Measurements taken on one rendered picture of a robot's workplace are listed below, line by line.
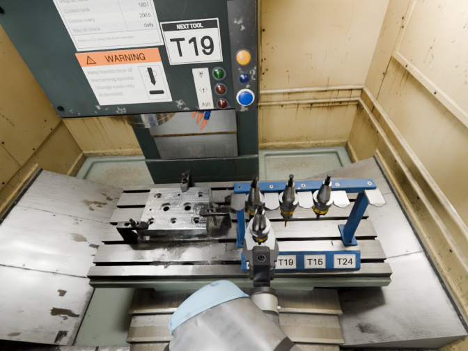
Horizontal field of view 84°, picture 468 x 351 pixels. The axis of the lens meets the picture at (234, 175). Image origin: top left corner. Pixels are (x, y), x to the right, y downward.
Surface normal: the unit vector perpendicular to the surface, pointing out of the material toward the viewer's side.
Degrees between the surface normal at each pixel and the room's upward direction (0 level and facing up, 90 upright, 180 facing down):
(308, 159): 0
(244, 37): 90
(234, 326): 7
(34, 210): 24
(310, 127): 90
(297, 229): 0
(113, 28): 90
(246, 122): 90
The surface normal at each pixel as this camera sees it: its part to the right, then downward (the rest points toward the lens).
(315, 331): 0.06, -0.69
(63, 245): 0.33, -0.65
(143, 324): -0.20, -0.69
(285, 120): -0.02, 0.71
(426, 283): -0.47, -0.62
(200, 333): -0.43, -0.46
